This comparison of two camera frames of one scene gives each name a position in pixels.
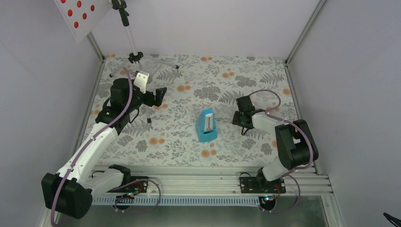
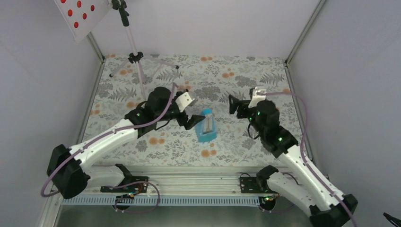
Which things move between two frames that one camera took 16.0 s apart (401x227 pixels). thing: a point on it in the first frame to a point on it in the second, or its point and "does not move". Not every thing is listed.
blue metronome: [205, 126] does not move
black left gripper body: [149, 101] to [181, 120]
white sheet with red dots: [82, 16] does not move
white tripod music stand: [135, 56] does not move
